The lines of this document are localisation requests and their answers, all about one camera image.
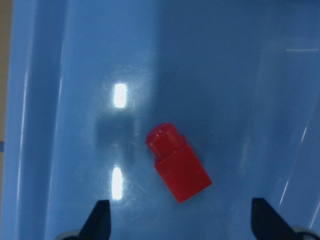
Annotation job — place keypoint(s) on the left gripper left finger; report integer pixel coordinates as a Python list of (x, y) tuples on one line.
[(98, 224)]

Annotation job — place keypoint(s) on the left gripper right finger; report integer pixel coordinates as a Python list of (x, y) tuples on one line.
[(267, 224)]

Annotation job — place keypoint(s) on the red block from tray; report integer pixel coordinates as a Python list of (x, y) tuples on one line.
[(176, 162)]

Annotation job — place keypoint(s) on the blue plastic tray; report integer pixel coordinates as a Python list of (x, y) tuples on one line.
[(89, 79)]

